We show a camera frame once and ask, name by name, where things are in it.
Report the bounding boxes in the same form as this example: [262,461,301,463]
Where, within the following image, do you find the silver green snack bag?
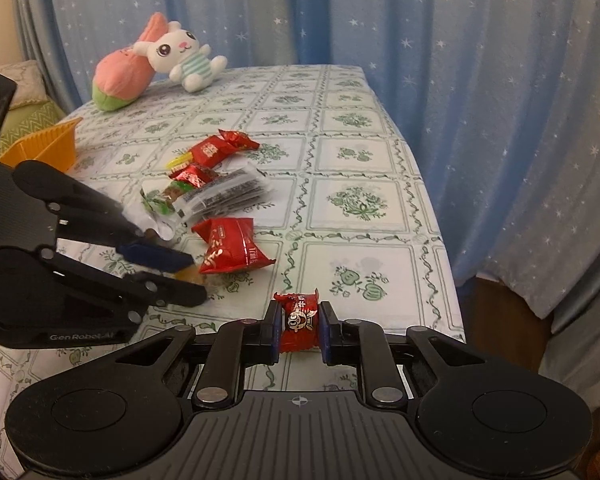
[138,180,199,242]

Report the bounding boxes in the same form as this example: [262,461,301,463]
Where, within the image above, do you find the small red candy packet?
[274,289,320,353]

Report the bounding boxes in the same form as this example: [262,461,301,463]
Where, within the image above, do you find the large red snack packet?
[192,217,275,274]

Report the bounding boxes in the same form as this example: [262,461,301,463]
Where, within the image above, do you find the small red foil packet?
[169,162,219,188]

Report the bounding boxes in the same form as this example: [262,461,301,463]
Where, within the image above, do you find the yellow candy wrapper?
[166,152,193,170]

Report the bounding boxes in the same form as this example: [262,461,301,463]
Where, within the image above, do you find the red snack packet white label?
[186,129,260,169]

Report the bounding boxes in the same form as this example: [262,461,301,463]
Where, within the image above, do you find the orange plastic tray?
[0,117,82,172]

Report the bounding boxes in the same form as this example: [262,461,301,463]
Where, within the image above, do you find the green floral tablecloth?
[0,63,466,480]

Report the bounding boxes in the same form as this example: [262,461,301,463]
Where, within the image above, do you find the green zigzag cushion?
[0,101,66,156]

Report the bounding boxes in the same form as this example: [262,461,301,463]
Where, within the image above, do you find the pink green star plush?
[90,11,169,113]

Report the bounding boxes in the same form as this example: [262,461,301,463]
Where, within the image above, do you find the beige embroidered pillow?
[0,60,48,110]

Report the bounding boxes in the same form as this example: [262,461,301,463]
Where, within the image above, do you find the white bunny plush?
[132,21,227,93]

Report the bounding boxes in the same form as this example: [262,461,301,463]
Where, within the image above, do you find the blue star curtain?
[15,0,600,318]

